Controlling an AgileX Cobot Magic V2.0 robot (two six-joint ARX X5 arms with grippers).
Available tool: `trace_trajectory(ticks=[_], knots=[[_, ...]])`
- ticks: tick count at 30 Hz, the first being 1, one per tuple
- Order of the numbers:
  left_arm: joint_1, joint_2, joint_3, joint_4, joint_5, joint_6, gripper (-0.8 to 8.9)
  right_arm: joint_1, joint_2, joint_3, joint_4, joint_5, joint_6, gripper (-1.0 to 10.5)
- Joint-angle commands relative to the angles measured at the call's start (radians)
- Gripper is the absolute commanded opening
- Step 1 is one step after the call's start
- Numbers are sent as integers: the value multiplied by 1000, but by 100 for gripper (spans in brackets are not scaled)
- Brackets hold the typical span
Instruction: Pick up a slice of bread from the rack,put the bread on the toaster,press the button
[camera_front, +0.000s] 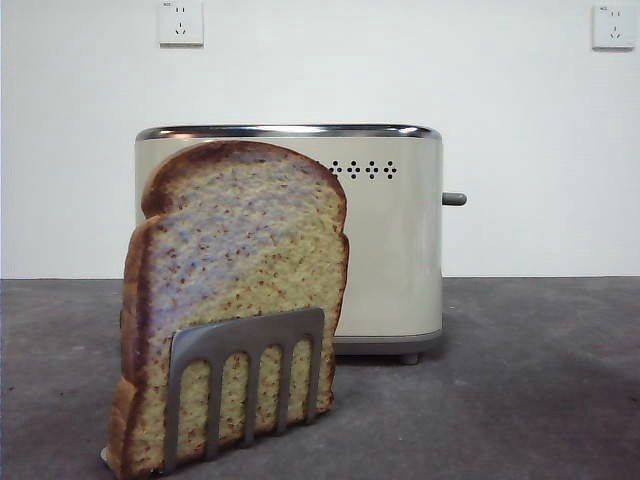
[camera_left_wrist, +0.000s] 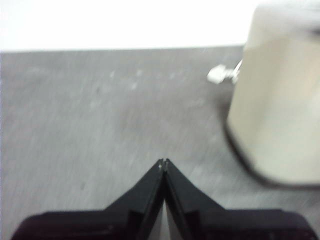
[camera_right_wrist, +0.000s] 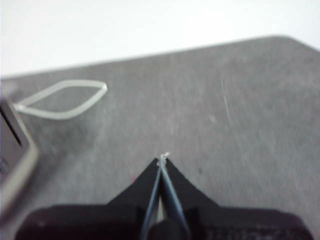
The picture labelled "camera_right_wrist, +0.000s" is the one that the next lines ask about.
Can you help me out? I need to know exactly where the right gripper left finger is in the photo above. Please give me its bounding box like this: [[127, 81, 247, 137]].
[[14, 157, 163, 240]]

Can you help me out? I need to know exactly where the white toaster power cable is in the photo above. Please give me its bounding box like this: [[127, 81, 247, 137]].
[[13, 79, 109, 121]]

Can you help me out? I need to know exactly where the cream two-slot toaster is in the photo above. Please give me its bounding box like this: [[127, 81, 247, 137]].
[[0, 98, 41, 218]]

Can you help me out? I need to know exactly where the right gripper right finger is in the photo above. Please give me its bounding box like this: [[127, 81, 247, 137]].
[[152, 156, 315, 240]]

